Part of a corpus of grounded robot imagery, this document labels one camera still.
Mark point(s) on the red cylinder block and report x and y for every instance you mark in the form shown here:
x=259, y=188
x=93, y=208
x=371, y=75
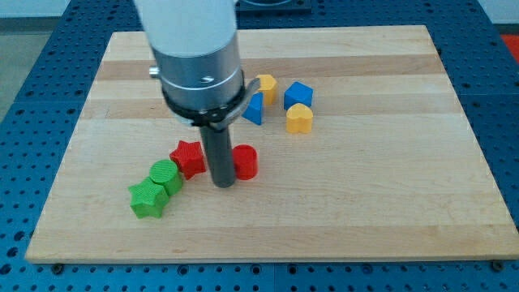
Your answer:
x=245, y=161

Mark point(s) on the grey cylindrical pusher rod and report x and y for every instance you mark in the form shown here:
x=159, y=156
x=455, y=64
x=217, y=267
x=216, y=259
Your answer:
x=218, y=150

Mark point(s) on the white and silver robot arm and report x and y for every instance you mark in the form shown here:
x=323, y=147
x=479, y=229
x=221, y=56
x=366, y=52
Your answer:
x=195, y=45

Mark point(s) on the blue triangle block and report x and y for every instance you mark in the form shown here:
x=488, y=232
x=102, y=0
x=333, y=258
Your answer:
x=255, y=110

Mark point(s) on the yellow heart block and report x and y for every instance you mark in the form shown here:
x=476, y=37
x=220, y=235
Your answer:
x=299, y=119

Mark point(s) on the black clamp with grey lever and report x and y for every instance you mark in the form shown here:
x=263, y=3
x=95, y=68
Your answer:
x=215, y=106

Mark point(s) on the yellow hexagon block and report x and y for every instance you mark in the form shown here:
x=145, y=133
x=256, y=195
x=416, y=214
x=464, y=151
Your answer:
x=269, y=88

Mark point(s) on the blue cube block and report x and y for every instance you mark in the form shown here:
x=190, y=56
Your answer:
x=296, y=93

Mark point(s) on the red star block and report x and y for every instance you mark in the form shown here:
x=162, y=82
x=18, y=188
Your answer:
x=189, y=158

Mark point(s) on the wooden board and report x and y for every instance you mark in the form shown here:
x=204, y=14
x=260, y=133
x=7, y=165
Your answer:
x=391, y=170

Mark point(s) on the green cylinder block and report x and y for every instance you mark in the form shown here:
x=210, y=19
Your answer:
x=166, y=174

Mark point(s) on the green star block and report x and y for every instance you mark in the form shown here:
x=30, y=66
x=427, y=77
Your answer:
x=148, y=199

